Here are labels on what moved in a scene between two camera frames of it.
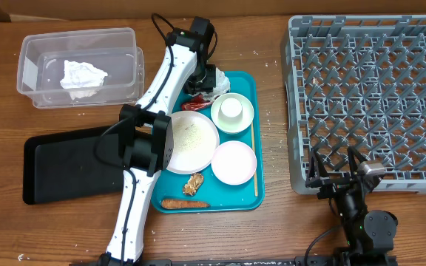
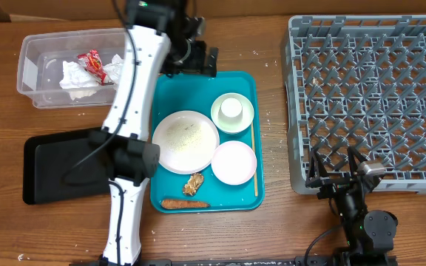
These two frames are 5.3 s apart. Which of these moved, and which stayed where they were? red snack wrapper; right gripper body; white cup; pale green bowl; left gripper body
Moved: left gripper body; red snack wrapper
Stayed: right gripper body; pale green bowl; white cup
